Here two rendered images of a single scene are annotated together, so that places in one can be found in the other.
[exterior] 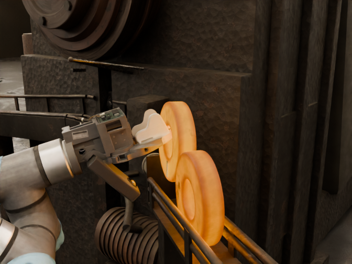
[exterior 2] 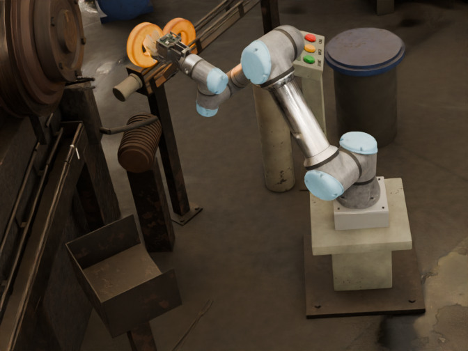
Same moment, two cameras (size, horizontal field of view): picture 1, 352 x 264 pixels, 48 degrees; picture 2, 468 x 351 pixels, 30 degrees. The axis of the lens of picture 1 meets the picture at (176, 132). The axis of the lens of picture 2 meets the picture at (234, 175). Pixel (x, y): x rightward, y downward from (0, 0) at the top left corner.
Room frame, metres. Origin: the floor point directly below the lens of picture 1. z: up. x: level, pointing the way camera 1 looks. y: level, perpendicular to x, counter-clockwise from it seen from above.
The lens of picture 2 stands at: (1.74, 2.48, 2.28)
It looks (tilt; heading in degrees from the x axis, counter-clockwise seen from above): 39 degrees down; 243
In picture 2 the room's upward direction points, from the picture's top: 9 degrees counter-clockwise
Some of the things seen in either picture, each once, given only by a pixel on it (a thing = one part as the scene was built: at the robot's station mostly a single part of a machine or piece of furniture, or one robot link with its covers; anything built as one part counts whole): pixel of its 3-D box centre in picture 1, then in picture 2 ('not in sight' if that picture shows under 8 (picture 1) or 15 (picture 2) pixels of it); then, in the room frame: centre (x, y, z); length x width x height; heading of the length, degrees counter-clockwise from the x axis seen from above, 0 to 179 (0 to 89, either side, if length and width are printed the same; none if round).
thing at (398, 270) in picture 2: not in sight; (359, 247); (0.40, 0.73, 0.13); 0.40 x 0.40 x 0.26; 55
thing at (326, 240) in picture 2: not in sight; (358, 215); (0.40, 0.73, 0.28); 0.32 x 0.32 x 0.04; 55
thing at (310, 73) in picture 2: not in sight; (315, 113); (0.18, 0.19, 0.31); 0.24 x 0.16 x 0.62; 51
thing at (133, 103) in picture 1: (150, 140); (79, 111); (1.04, 0.07, 0.68); 0.11 x 0.08 x 0.24; 141
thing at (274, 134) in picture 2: not in sight; (274, 131); (0.33, 0.12, 0.26); 0.12 x 0.12 x 0.52
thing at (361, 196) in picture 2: not in sight; (357, 182); (0.40, 0.73, 0.43); 0.15 x 0.15 x 0.10
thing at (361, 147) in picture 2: not in sight; (356, 155); (0.40, 0.74, 0.54); 0.13 x 0.12 x 0.14; 15
